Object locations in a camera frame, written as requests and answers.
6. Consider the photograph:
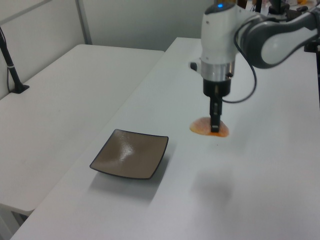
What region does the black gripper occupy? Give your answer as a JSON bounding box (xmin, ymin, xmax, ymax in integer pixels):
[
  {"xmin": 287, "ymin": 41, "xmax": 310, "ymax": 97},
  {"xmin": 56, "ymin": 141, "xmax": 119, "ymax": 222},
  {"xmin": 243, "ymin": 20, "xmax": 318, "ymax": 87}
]
[{"xmin": 202, "ymin": 78, "xmax": 232, "ymax": 134}]

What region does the round orange bread bun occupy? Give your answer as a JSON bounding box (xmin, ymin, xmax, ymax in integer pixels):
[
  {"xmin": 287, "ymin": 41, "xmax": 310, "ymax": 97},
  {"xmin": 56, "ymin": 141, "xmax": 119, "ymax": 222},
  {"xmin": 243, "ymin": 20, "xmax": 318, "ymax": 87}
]
[{"xmin": 189, "ymin": 116, "xmax": 230, "ymax": 139}]

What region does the square brown ceramic plate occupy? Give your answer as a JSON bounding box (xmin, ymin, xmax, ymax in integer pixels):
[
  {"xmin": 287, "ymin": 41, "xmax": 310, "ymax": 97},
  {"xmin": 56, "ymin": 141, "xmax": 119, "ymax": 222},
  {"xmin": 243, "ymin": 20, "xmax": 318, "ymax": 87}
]
[{"xmin": 89, "ymin": 128, "xmax": 169, "ymax": 181}]

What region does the black background equipment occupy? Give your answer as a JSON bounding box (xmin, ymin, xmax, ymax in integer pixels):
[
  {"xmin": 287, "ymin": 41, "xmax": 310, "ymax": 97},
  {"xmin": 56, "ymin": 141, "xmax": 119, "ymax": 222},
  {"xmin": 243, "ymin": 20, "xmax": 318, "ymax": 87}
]
[{"xmin": 249, "ymin": 0, "xmax": 320, "ymax": 16}]

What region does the black pole with base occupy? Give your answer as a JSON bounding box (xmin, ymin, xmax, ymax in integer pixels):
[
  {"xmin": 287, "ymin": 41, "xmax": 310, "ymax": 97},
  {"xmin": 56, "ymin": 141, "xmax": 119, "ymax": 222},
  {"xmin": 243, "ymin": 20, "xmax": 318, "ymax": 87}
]
[{"xmin": 0, "ymin": 25, "xmax": 31, "ymax": 95}]

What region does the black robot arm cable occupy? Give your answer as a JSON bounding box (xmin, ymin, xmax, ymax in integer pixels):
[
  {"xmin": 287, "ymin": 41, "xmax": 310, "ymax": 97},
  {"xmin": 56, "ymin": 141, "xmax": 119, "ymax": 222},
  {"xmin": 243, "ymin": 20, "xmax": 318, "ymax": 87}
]
[{"xmin": 220, "ymin": 14, "xmax": 259, "ymax": 104}]

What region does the aluminium wall post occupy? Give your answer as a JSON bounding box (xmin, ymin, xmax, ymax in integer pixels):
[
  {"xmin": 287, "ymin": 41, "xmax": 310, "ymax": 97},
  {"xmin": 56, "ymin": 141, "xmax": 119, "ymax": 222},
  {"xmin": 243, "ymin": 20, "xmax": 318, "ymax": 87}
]
[{"xmin": 75, "ymin": 0, "xmax": 93, "ymax": 46}]

